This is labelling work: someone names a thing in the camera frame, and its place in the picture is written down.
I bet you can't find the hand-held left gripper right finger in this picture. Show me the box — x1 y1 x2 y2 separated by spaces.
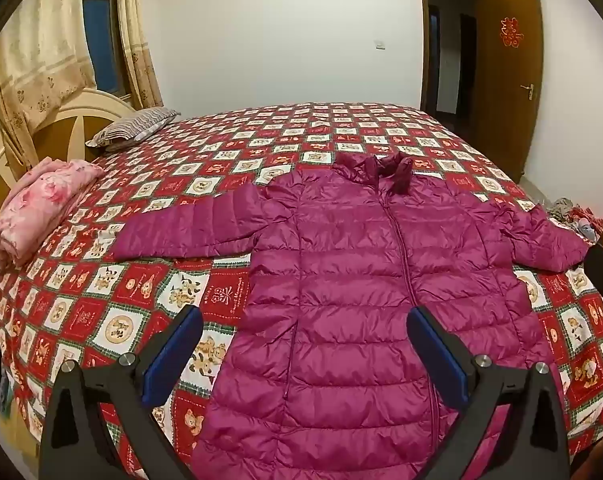
406 306 572 480

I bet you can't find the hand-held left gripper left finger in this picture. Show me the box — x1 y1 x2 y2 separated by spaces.
38 305 205 480

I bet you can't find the magenta puffer jacket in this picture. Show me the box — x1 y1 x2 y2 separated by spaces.
114 152 602 480

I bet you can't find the pile of clothes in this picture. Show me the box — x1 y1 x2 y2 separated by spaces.
549 197 603 241

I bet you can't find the red checked bedspread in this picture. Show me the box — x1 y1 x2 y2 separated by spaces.
0 101 603 480

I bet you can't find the brown wooden door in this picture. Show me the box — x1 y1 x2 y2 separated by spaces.
474 0 542 183

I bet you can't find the pink folded blanket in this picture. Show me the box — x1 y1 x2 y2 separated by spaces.
0 158 105 268

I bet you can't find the striped pillow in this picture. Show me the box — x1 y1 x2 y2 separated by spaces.
85 107 181 153

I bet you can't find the red paper door decoration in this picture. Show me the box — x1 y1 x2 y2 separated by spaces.
499 16 526 48

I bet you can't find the cream wooden headboard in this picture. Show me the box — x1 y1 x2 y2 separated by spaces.
0 87 137 281

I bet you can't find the window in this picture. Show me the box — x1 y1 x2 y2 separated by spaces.
82 0 132 98

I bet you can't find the beige patterned curtain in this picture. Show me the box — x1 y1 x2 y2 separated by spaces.
0 0 97 171
116 0 163 109

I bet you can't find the dark wooden door frame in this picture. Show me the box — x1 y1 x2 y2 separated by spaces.
418 0 485 116

